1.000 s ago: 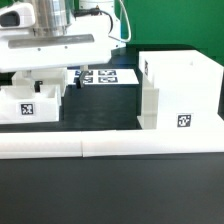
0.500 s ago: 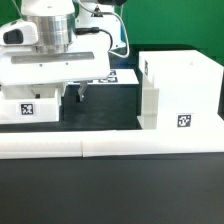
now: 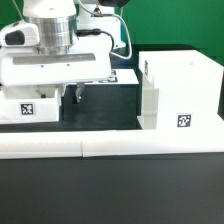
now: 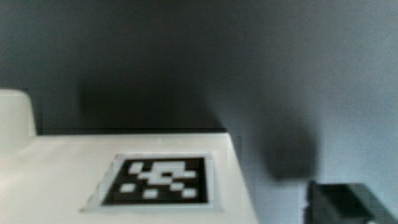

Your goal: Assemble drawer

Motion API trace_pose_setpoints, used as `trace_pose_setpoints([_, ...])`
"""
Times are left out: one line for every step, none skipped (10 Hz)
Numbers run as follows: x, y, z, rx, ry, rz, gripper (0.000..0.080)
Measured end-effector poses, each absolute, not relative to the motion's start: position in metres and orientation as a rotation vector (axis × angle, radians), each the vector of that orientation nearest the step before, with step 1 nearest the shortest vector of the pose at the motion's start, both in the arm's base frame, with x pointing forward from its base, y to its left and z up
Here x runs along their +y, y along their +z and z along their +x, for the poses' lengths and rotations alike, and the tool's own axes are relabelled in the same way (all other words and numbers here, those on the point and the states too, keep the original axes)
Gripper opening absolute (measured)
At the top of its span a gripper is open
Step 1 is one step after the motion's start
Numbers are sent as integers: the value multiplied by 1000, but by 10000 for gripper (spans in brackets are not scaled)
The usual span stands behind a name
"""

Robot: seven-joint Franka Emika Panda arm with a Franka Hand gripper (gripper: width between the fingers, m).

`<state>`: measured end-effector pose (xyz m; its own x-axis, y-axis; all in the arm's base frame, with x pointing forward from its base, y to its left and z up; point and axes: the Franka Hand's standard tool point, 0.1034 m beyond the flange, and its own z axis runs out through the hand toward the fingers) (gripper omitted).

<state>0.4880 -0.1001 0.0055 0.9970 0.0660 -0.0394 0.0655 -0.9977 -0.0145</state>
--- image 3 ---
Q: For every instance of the white front drawer box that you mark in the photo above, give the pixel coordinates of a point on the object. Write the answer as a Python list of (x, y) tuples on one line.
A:
[(29, 104)]

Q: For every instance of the white drawer cabinet frame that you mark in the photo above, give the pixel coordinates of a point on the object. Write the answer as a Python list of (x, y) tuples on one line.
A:
[(180, 89)]

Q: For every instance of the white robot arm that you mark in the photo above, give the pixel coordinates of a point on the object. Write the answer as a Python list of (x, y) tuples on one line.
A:
[(45, 51)]

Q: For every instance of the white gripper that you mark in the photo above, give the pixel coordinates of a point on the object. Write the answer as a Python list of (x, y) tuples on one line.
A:
[(22, 64)]

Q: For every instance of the white marker sheet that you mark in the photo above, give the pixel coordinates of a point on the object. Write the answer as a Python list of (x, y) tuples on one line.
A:
[(121, 77)]

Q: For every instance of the white L-shaped fence wall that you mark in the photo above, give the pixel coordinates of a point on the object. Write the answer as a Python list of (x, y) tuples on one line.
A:
[(207, 137)]

